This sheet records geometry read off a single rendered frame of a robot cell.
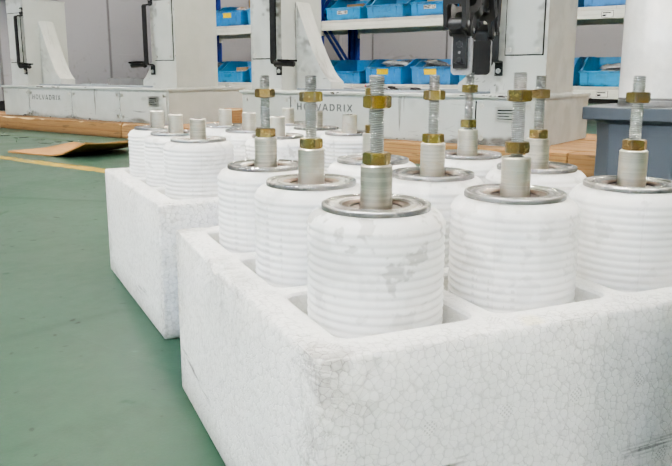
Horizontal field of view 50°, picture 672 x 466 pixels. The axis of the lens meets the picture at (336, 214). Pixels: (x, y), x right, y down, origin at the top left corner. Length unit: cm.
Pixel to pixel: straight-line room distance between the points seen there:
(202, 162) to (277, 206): 41
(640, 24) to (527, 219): 53
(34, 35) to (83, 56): 287
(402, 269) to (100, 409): 44
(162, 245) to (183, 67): 299
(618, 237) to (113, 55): 764
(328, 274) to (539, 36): 229
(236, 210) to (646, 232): 36
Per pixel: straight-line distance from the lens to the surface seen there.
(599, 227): 60
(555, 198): 53
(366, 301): 46
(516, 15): 274
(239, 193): 67
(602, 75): 532
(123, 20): 819
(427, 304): 48
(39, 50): 505
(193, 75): 393
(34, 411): 82
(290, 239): 56
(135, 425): 76
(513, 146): 55
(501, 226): 51
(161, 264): 94
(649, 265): 60
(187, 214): 93
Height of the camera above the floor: 34
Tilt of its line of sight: 11 degrees down
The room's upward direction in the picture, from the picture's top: straight up
